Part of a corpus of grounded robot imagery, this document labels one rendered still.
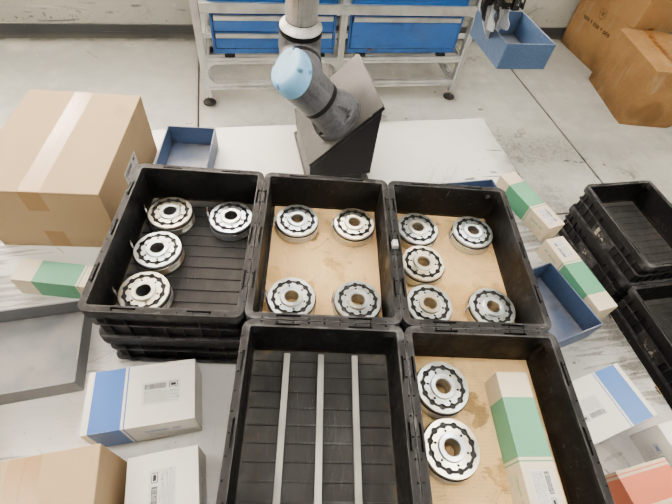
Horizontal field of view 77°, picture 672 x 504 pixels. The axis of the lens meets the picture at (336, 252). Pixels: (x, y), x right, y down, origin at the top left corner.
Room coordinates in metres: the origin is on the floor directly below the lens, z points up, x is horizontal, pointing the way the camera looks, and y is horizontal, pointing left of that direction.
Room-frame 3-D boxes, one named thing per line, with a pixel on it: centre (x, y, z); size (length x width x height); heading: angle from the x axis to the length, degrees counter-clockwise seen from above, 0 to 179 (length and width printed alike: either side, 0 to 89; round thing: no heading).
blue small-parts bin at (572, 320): (0.62, -0.56, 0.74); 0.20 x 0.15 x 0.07; 29
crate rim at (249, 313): (0.58, 0.03, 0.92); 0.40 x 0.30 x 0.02; 7
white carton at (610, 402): (0.36, -0.60, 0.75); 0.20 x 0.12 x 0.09; 118
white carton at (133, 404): (0.24, 0.33, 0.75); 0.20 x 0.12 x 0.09; 108
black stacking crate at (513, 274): (0.61, -0.27, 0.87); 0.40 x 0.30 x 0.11; 7
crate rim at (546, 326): (0.61, -0.27, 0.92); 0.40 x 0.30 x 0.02; 7
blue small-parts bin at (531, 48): (1.28, -0.40, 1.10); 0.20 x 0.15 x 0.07; 18
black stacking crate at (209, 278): (0.54, 0.32, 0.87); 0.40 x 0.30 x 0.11; 7
